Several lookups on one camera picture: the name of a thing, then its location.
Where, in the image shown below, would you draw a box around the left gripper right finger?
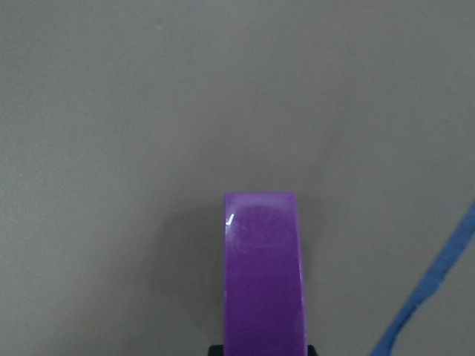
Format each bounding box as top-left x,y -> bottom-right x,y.
307,345 -> 318,356

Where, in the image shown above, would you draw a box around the purple wedge block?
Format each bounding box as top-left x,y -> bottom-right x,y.
223,192 -> 308,355

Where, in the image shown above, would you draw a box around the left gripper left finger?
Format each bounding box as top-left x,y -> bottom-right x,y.
207,345 -> 224,356

